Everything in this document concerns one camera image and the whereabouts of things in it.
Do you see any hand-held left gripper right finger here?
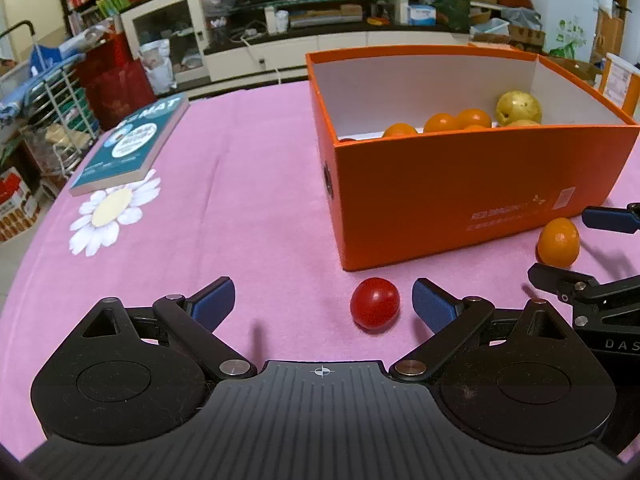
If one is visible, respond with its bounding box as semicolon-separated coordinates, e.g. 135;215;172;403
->
390;278;576;382

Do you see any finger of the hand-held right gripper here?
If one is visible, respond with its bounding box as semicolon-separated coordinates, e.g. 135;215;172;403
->
581;202;640;233
527;262;640;317

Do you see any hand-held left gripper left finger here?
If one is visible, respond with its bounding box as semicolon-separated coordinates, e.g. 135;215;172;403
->
80;276;258;380

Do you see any orange cardboard box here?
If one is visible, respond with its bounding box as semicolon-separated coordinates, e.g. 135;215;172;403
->
305;45;640;272

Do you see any orange and white canister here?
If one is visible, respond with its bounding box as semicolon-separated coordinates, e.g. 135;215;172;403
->
597;52;640;116

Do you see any teal book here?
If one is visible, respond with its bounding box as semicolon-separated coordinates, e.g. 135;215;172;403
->
69;92;190;197

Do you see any white chest freezer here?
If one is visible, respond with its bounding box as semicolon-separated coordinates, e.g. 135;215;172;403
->
505;0;611;58

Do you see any white lined bin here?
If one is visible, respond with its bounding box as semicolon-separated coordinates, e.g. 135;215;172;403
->
472;17;511;41

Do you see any red paper gift bag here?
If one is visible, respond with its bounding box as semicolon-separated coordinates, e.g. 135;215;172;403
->
75;35;156;131

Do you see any white plastic sack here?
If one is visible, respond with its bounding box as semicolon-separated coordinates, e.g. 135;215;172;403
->
139;40;177;95

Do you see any white television stand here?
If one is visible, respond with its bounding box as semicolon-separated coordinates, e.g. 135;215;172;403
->
202;0;471;86

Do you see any dark green bag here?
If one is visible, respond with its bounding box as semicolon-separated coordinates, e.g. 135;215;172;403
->
435;0;471;33

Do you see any blue and white box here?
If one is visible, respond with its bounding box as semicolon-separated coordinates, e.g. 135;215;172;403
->
407;5;437;26

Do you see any white glass-door cabinet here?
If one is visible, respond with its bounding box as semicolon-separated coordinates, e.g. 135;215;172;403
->
120;0;211;83

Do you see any blue bag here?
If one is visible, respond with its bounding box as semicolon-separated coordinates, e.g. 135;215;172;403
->
30;42;76;78

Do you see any silver media player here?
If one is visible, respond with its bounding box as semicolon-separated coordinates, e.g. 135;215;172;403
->
289;5;363;26

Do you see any beige standing air conditioner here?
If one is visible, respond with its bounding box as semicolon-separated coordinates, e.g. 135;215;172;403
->
0;0;68;61

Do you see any white wire rack cart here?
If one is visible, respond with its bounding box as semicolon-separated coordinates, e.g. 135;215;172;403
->
20;60;101;181

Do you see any white power strip cable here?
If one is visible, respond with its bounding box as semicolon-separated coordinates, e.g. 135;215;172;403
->
230;27;281;86

